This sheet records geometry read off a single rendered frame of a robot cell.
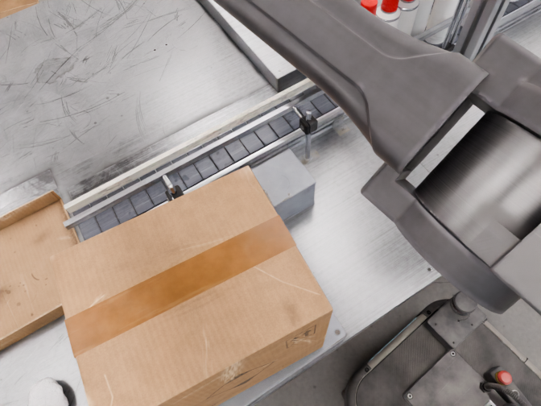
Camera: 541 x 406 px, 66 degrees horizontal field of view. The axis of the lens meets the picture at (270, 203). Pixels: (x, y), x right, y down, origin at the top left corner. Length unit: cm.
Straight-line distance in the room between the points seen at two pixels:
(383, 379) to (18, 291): 102
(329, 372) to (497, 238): 145
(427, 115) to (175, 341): 40
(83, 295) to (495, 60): 51
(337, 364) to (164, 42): 122
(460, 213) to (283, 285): 35
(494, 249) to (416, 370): 124
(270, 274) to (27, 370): 56
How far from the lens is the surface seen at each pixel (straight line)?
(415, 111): 22
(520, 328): 185
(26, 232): 105
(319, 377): 163
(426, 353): 145
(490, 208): 21
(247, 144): 93
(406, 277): 86
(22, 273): 101
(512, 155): 21
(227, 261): 55
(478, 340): 151
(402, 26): 101
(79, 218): 84
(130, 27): 137
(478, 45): 97
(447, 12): 111
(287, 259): 54
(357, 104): 23
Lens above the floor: 163
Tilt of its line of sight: 62 degrees down
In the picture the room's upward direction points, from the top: 8 degrees counter-clockwise
